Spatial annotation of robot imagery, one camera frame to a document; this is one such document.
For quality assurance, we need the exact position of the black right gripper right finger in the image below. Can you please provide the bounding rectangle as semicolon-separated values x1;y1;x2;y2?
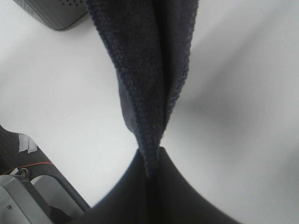
147;147;239;224

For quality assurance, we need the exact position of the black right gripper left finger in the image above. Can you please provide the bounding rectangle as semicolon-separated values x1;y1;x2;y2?
81;151;149;224

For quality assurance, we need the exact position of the dark navy towel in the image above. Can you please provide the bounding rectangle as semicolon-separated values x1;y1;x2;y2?
86;0;199;178

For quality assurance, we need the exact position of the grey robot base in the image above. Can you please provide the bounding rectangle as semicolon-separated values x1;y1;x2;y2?
0;127;91;224

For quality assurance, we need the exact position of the grey perforated basket orange rim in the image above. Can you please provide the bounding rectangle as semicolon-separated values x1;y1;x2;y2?
15;0;88;30

